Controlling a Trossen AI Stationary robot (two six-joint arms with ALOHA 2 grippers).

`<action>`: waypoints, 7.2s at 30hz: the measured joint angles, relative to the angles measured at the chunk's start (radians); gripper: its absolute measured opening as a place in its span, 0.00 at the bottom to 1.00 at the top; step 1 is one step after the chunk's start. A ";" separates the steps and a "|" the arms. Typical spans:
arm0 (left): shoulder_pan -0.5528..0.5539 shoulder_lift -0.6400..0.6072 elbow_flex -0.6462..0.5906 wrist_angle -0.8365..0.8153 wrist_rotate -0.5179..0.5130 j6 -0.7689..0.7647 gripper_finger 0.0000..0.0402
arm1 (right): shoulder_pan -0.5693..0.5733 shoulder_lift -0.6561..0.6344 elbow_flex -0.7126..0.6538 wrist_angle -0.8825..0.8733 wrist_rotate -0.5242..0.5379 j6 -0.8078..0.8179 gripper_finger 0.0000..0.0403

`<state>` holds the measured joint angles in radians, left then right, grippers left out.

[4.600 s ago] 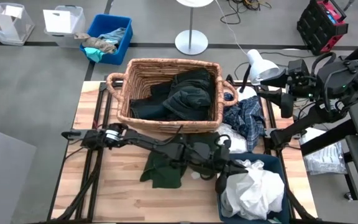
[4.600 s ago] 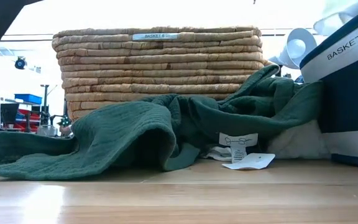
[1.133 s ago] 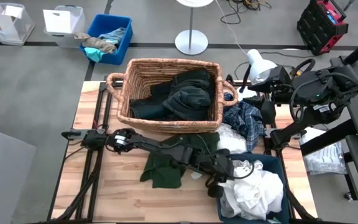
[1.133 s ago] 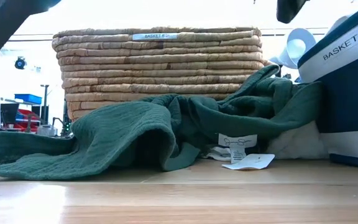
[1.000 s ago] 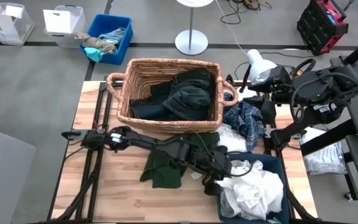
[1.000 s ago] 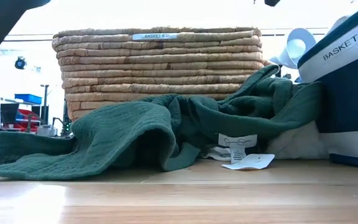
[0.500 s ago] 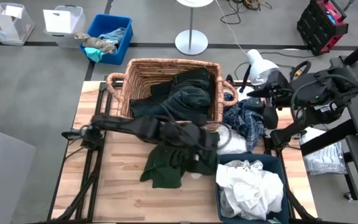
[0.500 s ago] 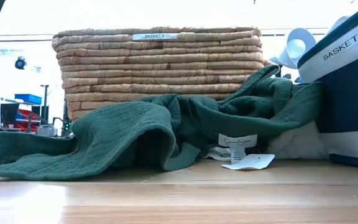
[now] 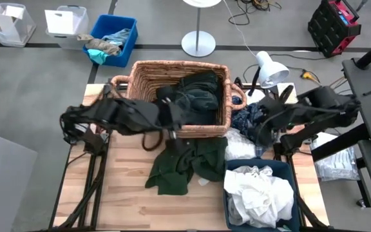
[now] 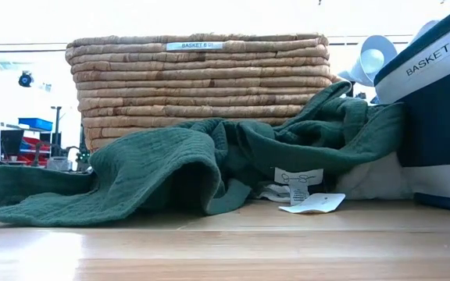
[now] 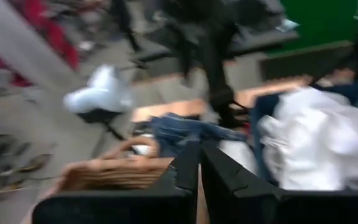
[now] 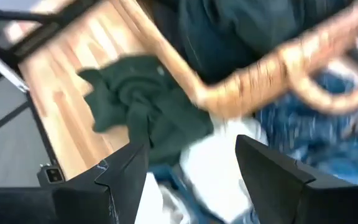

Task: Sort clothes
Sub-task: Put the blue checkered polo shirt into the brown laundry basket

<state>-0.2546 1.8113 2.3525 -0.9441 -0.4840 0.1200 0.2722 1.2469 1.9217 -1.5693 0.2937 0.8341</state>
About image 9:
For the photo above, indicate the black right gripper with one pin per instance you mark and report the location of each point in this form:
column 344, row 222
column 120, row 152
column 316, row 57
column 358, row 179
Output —
column 269, row 114

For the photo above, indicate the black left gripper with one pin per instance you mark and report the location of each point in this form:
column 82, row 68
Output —
column 150, row 117

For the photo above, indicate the blue plaid shirt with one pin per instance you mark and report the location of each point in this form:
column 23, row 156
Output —
column 243, row 117

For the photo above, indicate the white fuzzy garment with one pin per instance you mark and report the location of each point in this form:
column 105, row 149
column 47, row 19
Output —
column 240, row 146

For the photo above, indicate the dark grey garment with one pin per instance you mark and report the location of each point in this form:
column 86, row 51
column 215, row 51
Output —
column 201, row 80

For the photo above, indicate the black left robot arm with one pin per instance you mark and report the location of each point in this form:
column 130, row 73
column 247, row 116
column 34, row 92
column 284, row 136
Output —
column 108, row 112

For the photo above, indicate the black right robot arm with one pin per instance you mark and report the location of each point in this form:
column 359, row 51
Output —
column 327, row 103

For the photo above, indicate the white desk lamp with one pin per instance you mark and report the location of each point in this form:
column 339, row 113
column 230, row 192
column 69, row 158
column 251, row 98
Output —
column 270, row 72

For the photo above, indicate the woven wicker basket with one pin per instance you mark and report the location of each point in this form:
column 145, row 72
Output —
column 147, row 74

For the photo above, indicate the yellow power plug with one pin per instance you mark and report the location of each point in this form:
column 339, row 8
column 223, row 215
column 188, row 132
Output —
column 307, row 75

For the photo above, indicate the navy fabric bin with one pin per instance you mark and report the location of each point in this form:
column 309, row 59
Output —
column 282, row 167

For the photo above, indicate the dark green muslin garment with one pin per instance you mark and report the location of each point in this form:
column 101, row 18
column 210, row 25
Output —
column 172, row 167

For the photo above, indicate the black cart bar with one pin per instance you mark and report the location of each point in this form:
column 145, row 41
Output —
column 340, row 145

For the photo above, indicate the teal garment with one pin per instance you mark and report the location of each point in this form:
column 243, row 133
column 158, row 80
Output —
column 97, row 56

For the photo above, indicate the tan garment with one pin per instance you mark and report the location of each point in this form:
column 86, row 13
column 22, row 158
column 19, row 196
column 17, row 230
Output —
column 103, row 46

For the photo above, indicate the clear plastic bag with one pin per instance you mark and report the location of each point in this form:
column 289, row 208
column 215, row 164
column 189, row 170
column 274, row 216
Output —
column 337, row 167

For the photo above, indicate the white floor lamp stand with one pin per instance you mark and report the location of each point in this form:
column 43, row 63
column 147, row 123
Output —
column 198, row 43

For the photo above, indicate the light blue garment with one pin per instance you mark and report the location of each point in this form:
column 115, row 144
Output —
column 119, row 33

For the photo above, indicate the blue plastic bin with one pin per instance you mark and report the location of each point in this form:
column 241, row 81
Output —
column 111, row 24

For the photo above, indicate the red black tool box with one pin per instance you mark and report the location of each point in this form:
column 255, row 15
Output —
column 330, row 29

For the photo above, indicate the clear bin white lid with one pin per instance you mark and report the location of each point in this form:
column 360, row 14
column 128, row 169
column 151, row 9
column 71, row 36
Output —
column 66, row 22

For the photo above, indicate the grey flat panel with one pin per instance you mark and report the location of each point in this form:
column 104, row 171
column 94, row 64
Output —
column 5, row 187

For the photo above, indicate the clear bin with papers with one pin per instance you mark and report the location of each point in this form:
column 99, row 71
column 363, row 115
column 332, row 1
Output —
column 8, row 25

